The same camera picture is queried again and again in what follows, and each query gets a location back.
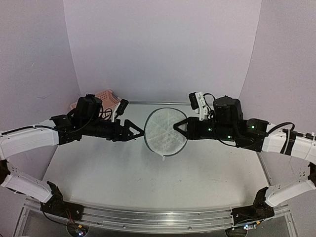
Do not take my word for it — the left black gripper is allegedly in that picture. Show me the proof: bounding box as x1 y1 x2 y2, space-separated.
82 118 145 142

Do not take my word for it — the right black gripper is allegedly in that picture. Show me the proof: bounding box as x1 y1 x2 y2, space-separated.
174 118 236 143

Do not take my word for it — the white mesh laundry bag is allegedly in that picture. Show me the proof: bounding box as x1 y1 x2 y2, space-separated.
144 107 187 160

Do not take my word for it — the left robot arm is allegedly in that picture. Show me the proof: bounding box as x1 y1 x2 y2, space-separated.
0 94 144 216

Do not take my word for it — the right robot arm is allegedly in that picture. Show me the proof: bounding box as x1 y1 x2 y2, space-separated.
173 92 316 219

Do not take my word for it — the pink plastic basket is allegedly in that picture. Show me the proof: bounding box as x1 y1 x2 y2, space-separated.
67 89 122 120

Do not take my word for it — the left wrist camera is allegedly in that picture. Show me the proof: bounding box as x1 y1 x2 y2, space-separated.
111 99 129 122

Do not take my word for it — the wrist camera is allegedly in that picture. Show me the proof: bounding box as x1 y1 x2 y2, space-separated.
111 99 129 122
189 92 213 121

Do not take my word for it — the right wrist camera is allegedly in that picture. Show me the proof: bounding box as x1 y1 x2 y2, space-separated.
189 92 213 121

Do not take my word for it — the aluminium front rail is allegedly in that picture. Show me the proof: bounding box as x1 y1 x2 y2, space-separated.
13 198 298 237

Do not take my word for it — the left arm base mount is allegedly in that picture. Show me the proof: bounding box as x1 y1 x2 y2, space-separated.
40 181 84 221

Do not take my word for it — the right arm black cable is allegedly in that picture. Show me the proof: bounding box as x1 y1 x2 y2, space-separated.
264 121 296 139

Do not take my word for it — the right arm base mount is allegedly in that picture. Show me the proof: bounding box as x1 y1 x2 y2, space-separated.
231 187 275 227

